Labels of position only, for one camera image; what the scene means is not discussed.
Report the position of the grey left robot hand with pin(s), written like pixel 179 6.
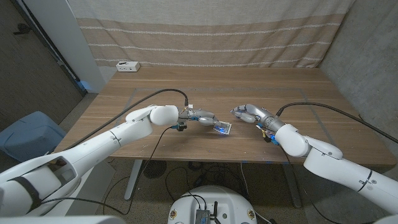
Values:
pixel 200 115

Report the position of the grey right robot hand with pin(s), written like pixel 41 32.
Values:
pixel 258 113

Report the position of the one dollar bill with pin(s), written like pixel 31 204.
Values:
pixel 227 127

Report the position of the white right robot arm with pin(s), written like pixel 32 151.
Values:
pixel 326 165

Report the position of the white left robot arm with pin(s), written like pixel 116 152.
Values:
pixel 93 149

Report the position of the round black floor fan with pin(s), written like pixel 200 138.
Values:
pixel 154 169

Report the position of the beige striped backdrop cloth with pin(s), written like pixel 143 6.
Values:
pixel 205 34

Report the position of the grey table leg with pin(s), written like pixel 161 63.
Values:
pixel 292 189

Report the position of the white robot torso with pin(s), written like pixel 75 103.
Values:
pixel 227 199

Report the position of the white power strip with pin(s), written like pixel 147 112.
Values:
pixel 127 66

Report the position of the white table leg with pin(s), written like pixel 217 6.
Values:
pixel 133 180

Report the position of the blue plastic bin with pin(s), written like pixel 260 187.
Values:
pixel 28 137

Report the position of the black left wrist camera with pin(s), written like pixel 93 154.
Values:
pixel 180 127

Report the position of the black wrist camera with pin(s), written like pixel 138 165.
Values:
pixel 180 127
pixel 270 139

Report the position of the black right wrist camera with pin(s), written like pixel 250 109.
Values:
pixel 270 139

